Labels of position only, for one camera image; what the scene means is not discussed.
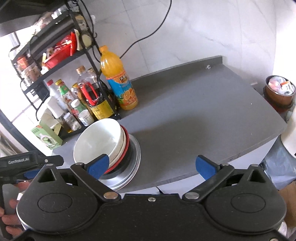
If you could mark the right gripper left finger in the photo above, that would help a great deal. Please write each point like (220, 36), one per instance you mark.
(89, 175)

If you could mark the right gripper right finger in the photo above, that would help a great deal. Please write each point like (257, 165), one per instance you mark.
(215, 175)

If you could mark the white plate with blue print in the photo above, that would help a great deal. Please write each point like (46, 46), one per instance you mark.
(124, 172)

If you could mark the red bowl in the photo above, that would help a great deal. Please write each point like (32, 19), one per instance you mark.
(127, 145)

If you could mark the black metal kitchen rack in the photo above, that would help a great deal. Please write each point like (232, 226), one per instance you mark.
(62, 26)

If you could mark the person's left hand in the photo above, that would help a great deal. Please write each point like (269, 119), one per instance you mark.
(12, 222)

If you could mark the green box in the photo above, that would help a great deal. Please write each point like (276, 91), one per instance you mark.
(47, 131)

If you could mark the white jar green lid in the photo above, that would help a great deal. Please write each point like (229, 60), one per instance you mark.
(83, 114)

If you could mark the yellow label sauce bottle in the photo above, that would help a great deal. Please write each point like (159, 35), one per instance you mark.
(89, 87)

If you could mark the metal bowl with trash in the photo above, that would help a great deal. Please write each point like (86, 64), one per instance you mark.
(279, 91)

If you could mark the orange juice bottle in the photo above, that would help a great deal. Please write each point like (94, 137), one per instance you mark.
(116, 76)

